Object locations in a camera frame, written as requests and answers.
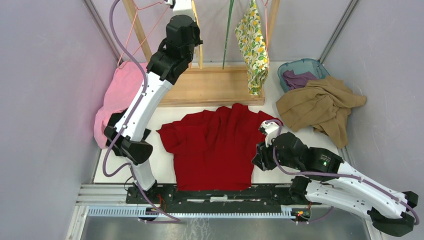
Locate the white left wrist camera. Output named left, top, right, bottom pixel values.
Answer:
left=165, top=0, right=196, bottom=21

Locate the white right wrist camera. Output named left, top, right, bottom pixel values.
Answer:
left=259, top=119, right=283, bottom=147

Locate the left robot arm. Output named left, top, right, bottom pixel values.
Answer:
left=104, top=13, right=203, bottom=204

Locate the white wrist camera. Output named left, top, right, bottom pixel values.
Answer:
left=259, top=119, right=283, bottom=147
left=165, top=0, right=196, bottom=21

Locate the red garment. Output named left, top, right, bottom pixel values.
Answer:
left=157, top=103, right=273, bottom=192

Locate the pink garment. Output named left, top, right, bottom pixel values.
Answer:
left=93, top=61, right=144, bottom=149

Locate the wooden clothes rack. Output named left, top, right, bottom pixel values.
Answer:
left=120, top=0, right=282, bottom=108

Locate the black cloth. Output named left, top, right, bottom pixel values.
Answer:
left=103, top=110, right=153, bottom=156

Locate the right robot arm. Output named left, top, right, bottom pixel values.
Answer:
left=252, top=128, right=419, bottom=237

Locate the green wire hanger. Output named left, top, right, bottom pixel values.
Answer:
left=222, top=0, right=234, bottom=69

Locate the pink hanger on rack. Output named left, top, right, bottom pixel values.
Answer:
left=113, top=0, right=172, bottom=63

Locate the lemon print skirt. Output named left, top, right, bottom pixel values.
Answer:
left=234, top=0, right=270, bottom=96

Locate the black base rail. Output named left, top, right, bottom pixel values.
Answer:
left=125, top=183, right=309, bottom=214

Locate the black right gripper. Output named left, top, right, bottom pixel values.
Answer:
left=250, top=134, right=301, bottom=171

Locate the purple cloth in basket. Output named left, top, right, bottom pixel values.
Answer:
left=282, top=70, right=318, bottom=90

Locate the teal plastic basket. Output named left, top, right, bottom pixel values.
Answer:
left=277, top=58, right=330, bottom=93

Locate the tan garment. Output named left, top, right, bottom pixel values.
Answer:
left=275, top=76, right=367, bottom=149

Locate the yellow wooden hanger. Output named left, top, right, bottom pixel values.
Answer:
left=191, top=0, right=204, bottom=69

